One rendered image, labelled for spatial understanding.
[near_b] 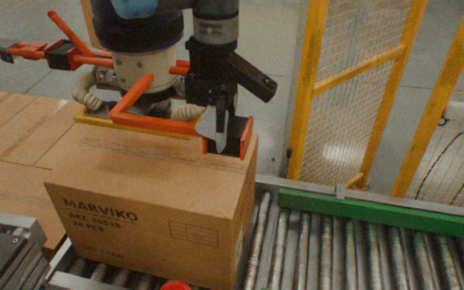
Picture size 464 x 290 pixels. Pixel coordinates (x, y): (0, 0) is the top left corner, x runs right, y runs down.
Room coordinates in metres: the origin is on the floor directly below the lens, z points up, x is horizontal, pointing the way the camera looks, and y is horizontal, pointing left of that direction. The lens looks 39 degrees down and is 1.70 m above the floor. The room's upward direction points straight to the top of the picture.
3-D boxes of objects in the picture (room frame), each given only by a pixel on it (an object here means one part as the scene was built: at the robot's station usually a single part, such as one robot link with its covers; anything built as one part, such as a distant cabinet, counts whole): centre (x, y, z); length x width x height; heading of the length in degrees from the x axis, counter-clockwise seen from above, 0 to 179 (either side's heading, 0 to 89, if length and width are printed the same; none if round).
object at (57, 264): (0.97, 0.55, 0.58); 0.70 x 0.03 x 0.06; 167
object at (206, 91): (0.57, 0.03, 1.41); 0.09 x 0.08 x 0.12; 76
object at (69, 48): (0.96, 0.47, 1.27); 0.10 x 0.08 x 0.06; 166
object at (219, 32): (0.57, 0.02, 1.49); 0.08 x 0.08 x 0.05
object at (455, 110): (1.04, -0.81, 1.02); 0.06 x 0.03 x 0.06; 77
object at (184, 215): (0.88, 0.23, 0.75); 0.60 x 0.40 x 0.40; 76
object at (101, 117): (0.80, 0.25, 1.17); 0.34 x 0.10 x 0.05; 76
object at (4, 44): (1.01, 0.68, 1.26); 0.07 x 0.07 x 0.04; 76
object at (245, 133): (0.57, 0.00, 1.27); 0.09 x 0.08 x 0.05; 166
